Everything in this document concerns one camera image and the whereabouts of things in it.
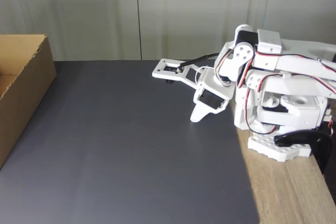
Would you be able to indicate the black table mat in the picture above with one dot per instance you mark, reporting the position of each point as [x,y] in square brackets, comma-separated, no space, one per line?
[118,150]

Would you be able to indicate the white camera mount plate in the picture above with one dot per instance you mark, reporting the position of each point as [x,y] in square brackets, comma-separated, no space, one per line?
[158,73]

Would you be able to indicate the black table clamp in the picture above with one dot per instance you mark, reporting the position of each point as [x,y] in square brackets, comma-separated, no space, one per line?
[320,145]

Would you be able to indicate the brown cardboard box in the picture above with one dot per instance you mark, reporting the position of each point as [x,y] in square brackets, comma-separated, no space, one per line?
[23,98]

